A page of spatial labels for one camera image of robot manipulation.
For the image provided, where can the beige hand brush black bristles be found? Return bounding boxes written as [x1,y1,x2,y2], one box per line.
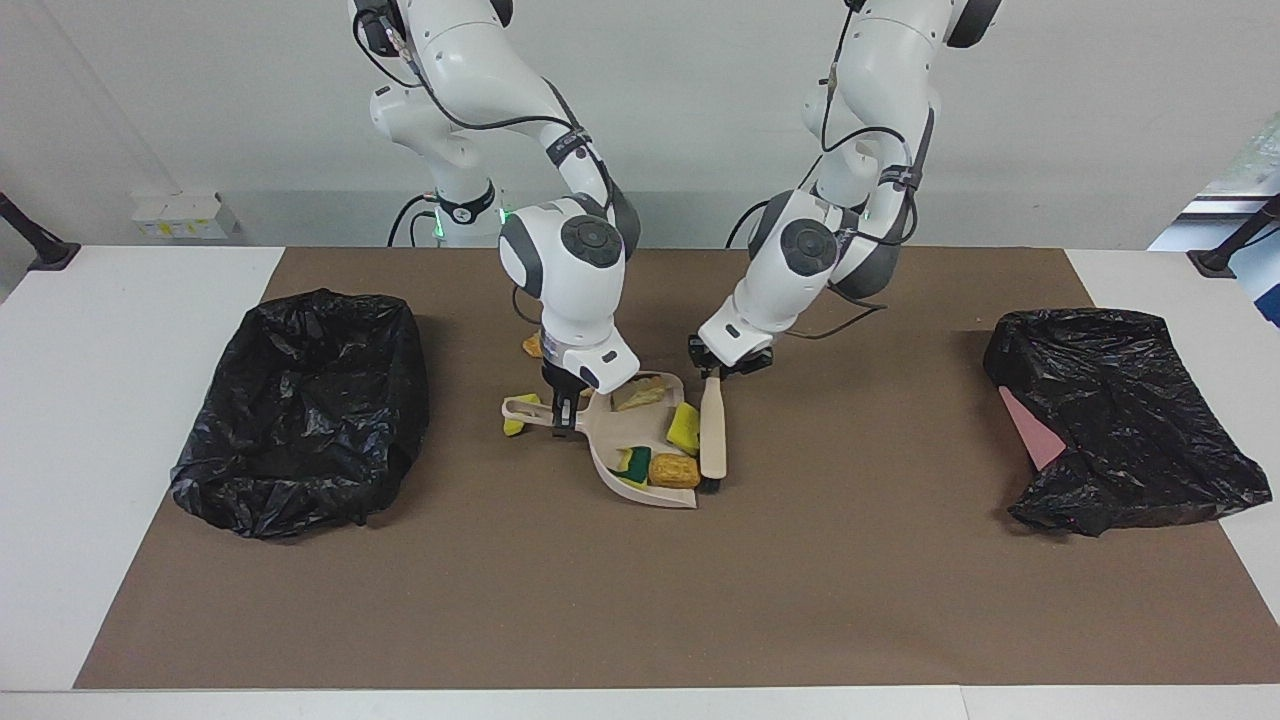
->
[698,372,728,493]

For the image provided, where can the white wall power strip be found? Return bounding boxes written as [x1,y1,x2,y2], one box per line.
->
[131,192,241,241]

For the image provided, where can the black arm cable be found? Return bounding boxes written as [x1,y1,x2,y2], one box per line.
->
[352,10,616,216]
[790,10,936,341]

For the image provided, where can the brown toy bread roll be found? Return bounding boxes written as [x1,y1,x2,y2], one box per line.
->
[648,453,702,490]

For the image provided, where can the black trash bag lined bin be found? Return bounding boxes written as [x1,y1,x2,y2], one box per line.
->
[168,288,433,541]

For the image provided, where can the pink plastic bin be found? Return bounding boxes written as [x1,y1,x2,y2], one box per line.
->
[1000,385,1069,473]

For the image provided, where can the black left base cable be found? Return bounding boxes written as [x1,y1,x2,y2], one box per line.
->
[725,197,773,248]

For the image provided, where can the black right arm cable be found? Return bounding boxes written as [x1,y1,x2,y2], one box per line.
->
[352,10,616,216]

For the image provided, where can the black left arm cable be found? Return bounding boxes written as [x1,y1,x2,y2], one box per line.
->
[790,10,936,341]

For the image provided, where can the beige plastic dustpan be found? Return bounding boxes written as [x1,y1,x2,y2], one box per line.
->
[501,372,701,510]

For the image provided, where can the large brown table mat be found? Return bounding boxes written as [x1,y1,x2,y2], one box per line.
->
[73,247,1280,691]

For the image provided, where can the black base cable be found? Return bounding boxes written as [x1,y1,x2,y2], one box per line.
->
[387,194,441,248]
[725,197,773,248]

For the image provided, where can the sandwich bread toy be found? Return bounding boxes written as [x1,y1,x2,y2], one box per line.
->
[612,377,669,413]

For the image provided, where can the black trash bag on pink bin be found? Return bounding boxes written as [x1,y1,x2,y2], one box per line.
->
[982,307,1274,539]

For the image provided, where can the black right base cable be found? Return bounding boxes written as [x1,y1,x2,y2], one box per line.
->
[387,194,441,248]

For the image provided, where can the black camera stand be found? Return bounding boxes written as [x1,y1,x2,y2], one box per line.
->
[1187,195,1280,279]
[0,192,82,273]

